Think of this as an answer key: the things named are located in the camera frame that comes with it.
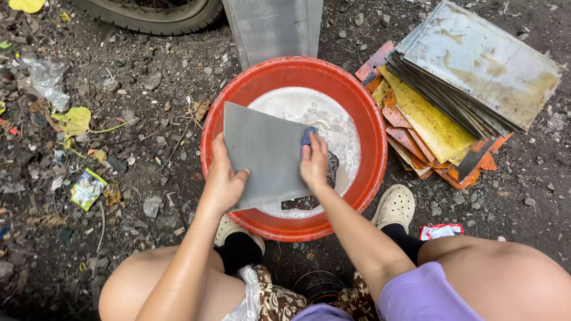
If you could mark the person's left hand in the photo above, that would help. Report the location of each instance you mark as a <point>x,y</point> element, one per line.
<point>221,182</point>

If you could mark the person's right hand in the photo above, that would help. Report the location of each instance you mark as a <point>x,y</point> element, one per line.
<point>315,167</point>

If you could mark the blue sponge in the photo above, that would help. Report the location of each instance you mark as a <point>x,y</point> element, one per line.
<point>307,135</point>

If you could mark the grey metal sheet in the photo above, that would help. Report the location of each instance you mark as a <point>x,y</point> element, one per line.
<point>263,151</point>

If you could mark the dark rusty metal sheet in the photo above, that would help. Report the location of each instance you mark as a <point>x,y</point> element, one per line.
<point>299,203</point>

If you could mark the person's left white clog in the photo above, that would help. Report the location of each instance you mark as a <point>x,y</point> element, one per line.
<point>225,227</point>

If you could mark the person's white clog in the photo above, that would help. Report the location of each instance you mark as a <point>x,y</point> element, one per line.
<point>225,227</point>
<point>395,205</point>

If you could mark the soapy water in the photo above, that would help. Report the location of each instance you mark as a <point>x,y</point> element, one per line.
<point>308,107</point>

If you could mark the person's left black sock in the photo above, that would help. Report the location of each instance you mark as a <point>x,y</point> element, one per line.
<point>238,252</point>

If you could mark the person's black sock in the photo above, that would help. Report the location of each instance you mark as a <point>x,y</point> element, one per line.
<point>238,252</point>
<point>403,240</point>

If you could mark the grey stone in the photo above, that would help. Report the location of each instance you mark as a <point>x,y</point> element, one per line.
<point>152,206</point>

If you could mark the person's right white clog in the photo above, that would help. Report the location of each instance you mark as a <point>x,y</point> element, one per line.
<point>395,205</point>

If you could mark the red plastic basin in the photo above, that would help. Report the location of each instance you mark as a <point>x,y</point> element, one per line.
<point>285,71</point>

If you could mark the person's right black sock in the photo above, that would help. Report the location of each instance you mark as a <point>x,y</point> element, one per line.
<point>403,240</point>

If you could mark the dark round stool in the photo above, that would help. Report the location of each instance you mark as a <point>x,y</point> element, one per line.
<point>319,285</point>

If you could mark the pile of orange yellow sheets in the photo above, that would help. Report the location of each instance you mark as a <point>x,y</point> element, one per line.
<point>428,129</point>

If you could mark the green snack wrapper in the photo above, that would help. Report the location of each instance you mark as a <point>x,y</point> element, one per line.
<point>88,189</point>

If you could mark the brown patterned shorts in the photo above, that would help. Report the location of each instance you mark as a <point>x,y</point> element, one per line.
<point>281,303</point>

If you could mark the person's left leg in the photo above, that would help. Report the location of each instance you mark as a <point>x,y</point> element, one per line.
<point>129,285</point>

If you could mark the person's leg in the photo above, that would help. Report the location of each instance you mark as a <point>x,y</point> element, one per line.
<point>504,276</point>
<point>129,285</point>

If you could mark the red white wrapper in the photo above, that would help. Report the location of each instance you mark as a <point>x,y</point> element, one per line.
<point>441,232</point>

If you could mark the shiny upright metal sheet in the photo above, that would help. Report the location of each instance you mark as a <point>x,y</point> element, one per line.
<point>272,31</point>

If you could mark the large yellow leaf with stem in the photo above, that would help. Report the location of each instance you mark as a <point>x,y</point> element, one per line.
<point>73,121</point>

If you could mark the purple shirt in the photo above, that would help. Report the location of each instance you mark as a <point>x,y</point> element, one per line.
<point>423,294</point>

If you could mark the black rubber tyre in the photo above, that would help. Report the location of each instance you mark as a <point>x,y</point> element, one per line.
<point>178,20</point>

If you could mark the stack of grey metal sheets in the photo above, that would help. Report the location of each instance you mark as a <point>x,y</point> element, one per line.
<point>481,62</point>

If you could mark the clear plastic bag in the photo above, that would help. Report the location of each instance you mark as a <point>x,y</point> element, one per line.
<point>47,82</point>

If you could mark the person's right leg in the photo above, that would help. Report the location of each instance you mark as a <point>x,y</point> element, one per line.
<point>504,276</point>

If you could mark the bright yellow leaf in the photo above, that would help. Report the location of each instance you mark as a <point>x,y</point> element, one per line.
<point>26,4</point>

